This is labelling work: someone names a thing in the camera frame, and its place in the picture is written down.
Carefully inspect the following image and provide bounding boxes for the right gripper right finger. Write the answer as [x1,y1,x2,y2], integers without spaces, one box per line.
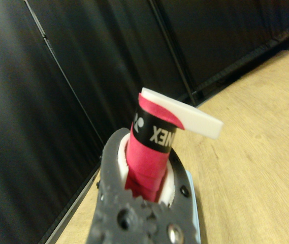
[146,149,202,244]

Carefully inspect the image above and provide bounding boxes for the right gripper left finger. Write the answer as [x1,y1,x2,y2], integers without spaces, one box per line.
[86,128,158,244]

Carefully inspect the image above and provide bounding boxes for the white scoop with red handle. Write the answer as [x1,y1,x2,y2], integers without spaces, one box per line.
[123,87,224,204]

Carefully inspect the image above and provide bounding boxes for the black curtain stand pole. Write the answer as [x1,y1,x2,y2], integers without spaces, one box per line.
[148,0,204,107]
[23,0,105,153]

